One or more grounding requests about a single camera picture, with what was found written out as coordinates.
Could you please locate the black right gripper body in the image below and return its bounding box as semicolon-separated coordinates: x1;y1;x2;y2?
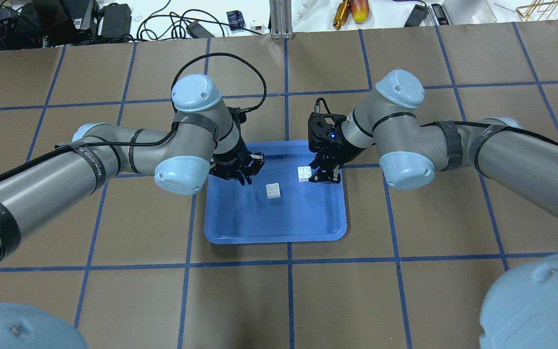
308;112;352;167

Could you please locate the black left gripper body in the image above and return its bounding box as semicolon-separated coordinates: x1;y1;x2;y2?
209;141;251;180

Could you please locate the white block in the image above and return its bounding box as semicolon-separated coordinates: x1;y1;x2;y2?
297;166;312;182
265;183;281;200

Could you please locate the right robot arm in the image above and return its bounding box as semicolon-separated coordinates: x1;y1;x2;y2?
308;69;558;349

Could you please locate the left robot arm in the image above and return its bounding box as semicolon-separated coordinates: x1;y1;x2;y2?
0;73;265;262

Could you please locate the blue plastic tray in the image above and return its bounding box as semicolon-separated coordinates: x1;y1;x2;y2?
203;141;347;244

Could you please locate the brass metal cylinder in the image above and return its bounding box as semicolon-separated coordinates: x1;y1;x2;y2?
332;0;350;30

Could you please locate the red yellow mango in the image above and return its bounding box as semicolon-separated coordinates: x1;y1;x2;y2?
350;0;371;24

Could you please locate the black power adapter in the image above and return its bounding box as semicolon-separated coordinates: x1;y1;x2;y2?
186;21;215;38

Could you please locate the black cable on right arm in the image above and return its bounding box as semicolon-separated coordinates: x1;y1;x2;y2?
313;97;347;119

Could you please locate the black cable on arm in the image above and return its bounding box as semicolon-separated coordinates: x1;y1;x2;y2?
54;53;267;148
313;97;347;119

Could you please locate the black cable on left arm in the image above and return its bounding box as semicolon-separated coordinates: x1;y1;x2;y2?
54;53;267;148

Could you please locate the aluminium frame post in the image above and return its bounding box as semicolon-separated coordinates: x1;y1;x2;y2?
268;0;294;40

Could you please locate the gold wire rack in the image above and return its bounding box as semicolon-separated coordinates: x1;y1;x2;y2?
514;0;558;22

